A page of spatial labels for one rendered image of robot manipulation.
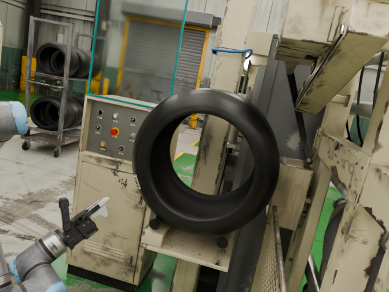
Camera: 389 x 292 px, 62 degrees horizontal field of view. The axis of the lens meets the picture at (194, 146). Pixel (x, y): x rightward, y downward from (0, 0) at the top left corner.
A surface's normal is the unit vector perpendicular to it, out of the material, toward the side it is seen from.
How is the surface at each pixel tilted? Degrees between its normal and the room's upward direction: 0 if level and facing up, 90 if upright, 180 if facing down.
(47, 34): 90
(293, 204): 90
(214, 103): 79
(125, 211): 90
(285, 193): 90
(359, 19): 72
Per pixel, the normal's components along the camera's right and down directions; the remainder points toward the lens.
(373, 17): -0.14, -0.15
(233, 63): -0.21, 0.16
